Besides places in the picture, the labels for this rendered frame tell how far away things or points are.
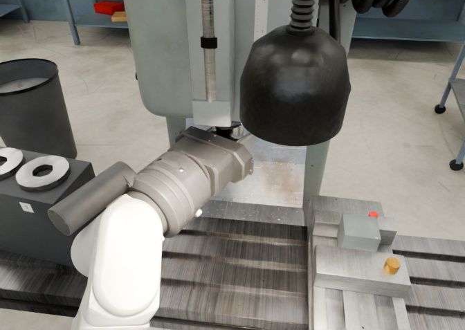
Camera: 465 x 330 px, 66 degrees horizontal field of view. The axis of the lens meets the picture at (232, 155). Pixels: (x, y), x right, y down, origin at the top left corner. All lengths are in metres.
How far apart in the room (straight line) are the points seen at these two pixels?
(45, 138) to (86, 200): 2.09
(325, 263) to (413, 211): 1.76
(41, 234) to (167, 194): 0.41
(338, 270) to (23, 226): 0.57
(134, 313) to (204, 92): 0.22
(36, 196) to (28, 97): 1.66
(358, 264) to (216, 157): 0.32
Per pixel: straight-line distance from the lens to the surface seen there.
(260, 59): 0.22
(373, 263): 0.67
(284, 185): 0.95
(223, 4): 0.33
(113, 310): 0.36
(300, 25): 0.23
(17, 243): 0.86
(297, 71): 0.21
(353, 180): 2.45
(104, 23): 4.60
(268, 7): 0.37
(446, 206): 2.51
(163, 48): 0.40
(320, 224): 0.71
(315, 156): 1.03
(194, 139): 0.51
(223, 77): 0.36
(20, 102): 2.35
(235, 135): 0.52
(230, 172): 0.49
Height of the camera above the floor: 1.55
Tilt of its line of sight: 38 degrees down
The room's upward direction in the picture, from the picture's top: straight up
